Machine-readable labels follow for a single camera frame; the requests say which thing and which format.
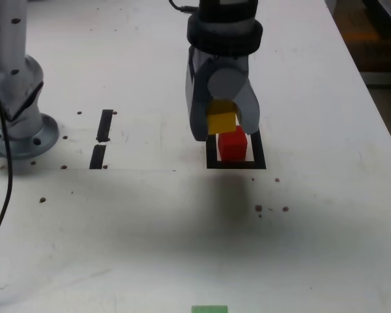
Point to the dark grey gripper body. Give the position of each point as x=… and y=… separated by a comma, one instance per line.
x=226, y=60

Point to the black tape square outline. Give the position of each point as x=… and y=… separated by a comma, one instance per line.
x=260, y=156

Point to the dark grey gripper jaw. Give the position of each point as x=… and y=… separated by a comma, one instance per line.
x=197, y=111

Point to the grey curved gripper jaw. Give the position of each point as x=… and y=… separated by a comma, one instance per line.
x=247, y=107

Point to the green cube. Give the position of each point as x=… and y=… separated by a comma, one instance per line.
x=210, y=309

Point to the black tape strip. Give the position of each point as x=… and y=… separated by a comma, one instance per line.
x=103, y=125

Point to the red cube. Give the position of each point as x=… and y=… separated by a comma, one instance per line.
x=233, y=148

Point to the yellow cube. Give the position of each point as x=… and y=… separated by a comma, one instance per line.
x=220, y=122

